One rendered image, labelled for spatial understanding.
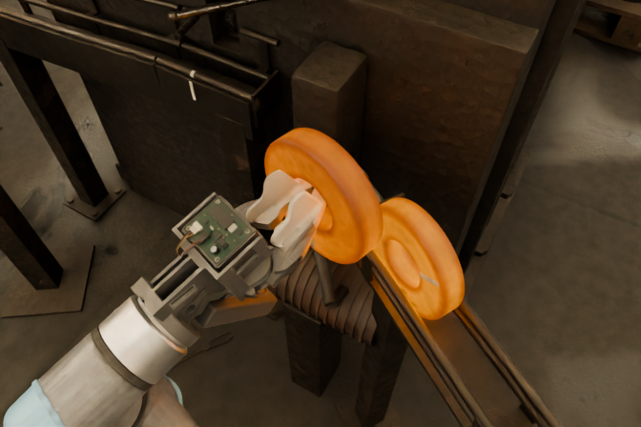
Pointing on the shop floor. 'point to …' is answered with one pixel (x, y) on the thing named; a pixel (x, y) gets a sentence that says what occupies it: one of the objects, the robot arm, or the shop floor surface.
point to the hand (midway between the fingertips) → (320, 187)
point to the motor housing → (322, 320)
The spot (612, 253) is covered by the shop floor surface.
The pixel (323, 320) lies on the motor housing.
